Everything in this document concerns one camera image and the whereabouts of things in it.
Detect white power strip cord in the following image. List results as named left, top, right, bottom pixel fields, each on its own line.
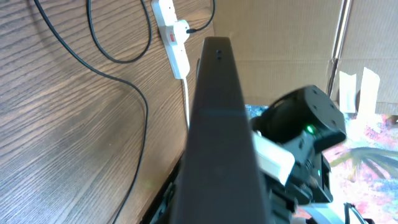
left=182, top=77, right=191, bottom=130

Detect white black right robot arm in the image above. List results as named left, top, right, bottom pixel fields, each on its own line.
left=250, top=85, right=373, bottom=224

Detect white power strip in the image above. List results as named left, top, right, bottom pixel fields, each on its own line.
left=151, top=0, right=190, bottom=79

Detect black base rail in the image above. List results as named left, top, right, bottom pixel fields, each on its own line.
left=139, top=156, right=183, bottom=224

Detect Samsung Galaxy smartphone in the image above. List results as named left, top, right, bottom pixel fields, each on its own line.
left=170, top=37, right=271, bottom=224

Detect black charger cable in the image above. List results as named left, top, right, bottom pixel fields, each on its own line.
left=33, top=0, right=216, bottom=224

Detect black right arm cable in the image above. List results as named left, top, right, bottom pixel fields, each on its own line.
left=343, top=202, right=368, bottom=224

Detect white charger plug adapter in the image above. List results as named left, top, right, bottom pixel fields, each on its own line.
left=165, top=20, right=190, bottom=46

